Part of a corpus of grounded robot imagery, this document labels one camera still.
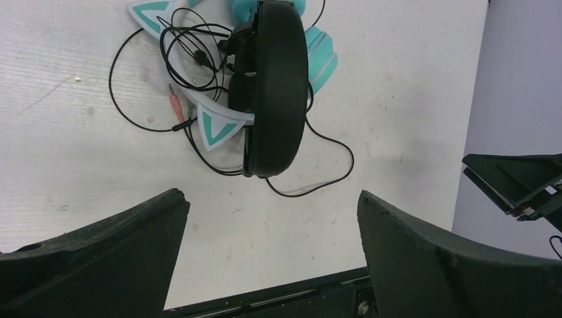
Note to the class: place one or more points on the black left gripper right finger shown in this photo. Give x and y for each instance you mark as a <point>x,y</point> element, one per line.
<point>418,269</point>

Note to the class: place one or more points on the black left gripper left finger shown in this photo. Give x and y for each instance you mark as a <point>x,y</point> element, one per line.
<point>120,266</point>

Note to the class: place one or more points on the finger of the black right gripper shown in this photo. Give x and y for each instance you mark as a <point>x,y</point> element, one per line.
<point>527,188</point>

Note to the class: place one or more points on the black cable pink green plugs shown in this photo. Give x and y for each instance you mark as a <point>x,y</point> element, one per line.
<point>228,173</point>

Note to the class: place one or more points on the teal cat ear headphones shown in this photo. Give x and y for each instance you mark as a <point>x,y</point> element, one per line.
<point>217,124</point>

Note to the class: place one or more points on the black over-ear headset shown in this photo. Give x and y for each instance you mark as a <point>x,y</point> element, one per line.
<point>269,82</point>

